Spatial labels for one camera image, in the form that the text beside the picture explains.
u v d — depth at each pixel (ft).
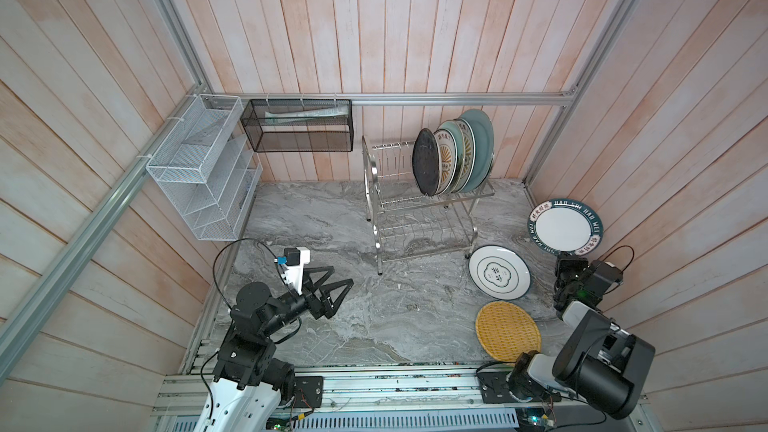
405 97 3.22
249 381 1.58
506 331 2.74
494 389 2.40
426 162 2.80
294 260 1.88
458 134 2.35
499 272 3.12
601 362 1.46
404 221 3.58
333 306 1.88
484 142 2.33
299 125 3.41
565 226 2.95
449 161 2.46
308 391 2.41
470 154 2.26
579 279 2.39
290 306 1.88
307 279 2.17
